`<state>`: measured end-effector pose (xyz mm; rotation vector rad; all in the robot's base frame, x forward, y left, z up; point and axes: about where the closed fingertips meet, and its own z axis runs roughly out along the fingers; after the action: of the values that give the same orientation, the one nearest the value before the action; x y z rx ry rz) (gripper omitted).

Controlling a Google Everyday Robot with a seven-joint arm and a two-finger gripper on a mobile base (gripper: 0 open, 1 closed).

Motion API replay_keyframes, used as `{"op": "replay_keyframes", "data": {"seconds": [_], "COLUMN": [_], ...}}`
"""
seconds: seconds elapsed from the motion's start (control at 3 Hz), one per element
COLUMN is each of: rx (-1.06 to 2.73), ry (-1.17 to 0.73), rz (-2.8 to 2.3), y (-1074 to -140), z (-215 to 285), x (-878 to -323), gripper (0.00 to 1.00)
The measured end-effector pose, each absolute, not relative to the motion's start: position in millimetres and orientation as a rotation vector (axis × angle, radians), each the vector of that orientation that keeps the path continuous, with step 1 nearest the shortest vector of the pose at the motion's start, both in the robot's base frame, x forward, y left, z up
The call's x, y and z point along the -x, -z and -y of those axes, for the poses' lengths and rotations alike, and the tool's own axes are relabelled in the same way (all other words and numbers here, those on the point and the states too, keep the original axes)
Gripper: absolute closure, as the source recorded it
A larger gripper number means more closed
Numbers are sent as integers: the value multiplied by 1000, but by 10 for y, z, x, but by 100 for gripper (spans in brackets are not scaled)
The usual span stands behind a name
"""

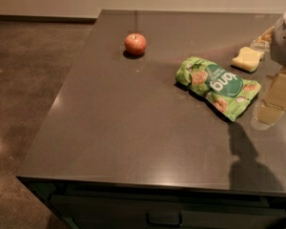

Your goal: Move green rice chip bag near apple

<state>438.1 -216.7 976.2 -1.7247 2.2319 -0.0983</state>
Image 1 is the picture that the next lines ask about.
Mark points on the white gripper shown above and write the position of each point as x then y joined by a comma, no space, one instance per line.
284,43

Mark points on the green rice chip bag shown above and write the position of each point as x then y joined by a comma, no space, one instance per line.
227,92

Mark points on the red apple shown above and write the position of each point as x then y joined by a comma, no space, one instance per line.
135,44

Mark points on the yellow sponge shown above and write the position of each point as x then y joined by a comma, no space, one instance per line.
247,59

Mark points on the dark drawer front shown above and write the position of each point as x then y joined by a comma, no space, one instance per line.
119,213

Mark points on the black drawer handle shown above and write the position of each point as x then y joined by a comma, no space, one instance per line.
167,219

